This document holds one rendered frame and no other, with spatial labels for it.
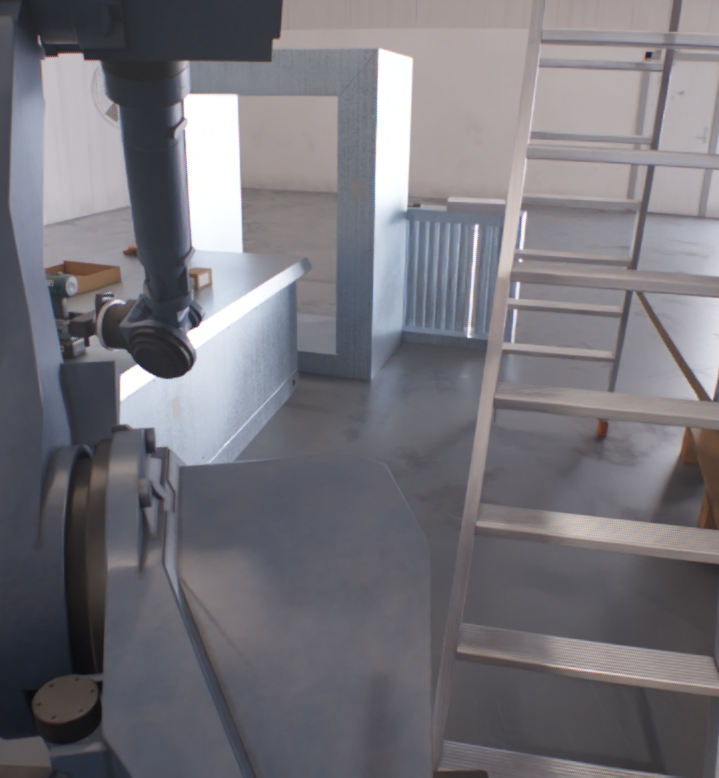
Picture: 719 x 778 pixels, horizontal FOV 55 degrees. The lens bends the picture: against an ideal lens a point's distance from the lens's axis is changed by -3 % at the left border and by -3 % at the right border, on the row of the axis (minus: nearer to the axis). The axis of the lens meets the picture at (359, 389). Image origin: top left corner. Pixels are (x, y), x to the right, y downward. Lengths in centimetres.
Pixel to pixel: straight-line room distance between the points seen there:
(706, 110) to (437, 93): 376
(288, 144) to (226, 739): 1155
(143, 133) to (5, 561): 96
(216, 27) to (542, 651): 117
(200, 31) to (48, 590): 81
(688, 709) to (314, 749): 147
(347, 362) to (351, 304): 31
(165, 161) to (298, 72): 206
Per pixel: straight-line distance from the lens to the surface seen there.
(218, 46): 119
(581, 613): 218
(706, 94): 1117
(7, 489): 76
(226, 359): 270
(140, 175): 155
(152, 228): 163
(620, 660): 141
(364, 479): 86
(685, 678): 142
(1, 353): 83
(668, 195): 1118
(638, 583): 236
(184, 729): 64
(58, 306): 213
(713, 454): 289
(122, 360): 208
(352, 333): 360
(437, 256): 422
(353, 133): 344
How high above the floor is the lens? 132
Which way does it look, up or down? 22 degrees down
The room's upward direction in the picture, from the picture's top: 1 degrees clockwise
